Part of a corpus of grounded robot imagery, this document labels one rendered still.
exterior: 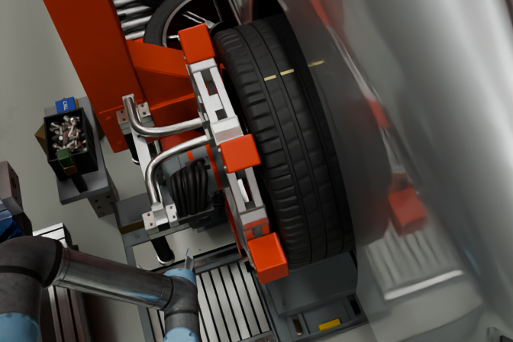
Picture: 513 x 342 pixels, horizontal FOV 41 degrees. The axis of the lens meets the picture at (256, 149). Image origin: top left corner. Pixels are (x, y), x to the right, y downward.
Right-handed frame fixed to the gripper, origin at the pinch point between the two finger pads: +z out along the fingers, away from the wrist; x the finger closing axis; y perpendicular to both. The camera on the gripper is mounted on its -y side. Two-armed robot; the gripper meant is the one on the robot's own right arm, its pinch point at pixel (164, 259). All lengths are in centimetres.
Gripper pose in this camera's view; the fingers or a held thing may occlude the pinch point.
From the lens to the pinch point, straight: 175.2
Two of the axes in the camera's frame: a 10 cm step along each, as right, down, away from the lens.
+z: -3.0, -7.6, 5.8
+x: -9.5, 3.0, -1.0
